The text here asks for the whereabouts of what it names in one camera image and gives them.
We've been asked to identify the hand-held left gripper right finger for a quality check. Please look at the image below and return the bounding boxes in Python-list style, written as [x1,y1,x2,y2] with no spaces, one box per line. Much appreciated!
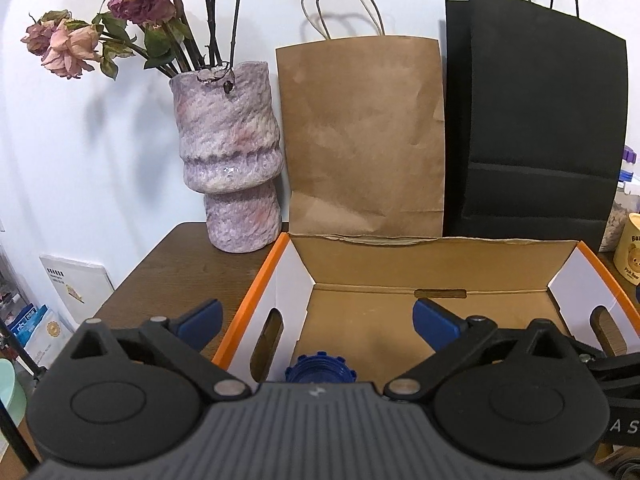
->
[382,297,573,403]

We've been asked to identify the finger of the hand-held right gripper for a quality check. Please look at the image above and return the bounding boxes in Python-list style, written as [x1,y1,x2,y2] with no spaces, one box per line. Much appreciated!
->
[570,338,640,398]

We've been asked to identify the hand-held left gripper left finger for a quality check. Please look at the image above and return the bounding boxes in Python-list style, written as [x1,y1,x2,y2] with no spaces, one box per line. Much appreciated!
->
[70,299,252,403]

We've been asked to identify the orange cardboard box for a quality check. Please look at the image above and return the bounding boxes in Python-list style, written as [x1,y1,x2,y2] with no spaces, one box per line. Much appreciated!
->
[212,232,640,386]

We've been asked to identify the blue ribbed bottle cap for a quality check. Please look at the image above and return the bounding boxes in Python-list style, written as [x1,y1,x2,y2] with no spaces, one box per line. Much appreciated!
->
[284,353,357,384]

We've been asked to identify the yellow bear mug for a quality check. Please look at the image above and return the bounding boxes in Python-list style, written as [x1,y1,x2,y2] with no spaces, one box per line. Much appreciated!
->
[612,212,640,288]

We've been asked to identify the white flat carton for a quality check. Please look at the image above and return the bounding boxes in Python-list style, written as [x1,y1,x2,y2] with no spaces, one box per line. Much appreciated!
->
[40,254,115,333]

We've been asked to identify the clear jar with purple lid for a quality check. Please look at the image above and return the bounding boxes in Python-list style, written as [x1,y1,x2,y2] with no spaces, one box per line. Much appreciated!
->
[599,145,640,253]

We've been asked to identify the purple mottled ceramic vase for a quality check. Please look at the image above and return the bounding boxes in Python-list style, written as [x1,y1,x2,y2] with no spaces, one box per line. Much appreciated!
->
[169,61,284,252]

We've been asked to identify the brown paper bag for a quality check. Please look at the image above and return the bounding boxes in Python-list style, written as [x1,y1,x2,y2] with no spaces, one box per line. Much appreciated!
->
[275,0,446,239]

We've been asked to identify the mint green round object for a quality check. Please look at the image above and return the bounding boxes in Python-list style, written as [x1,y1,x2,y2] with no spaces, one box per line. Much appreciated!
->
[0,358,28,453]

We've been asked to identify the black paper bag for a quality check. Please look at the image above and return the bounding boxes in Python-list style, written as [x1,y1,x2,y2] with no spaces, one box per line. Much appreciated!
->
[445,0,628,252]

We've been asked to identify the dried pink roses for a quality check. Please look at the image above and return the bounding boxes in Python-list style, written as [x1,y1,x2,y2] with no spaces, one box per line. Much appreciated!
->
[21,0,253,81]

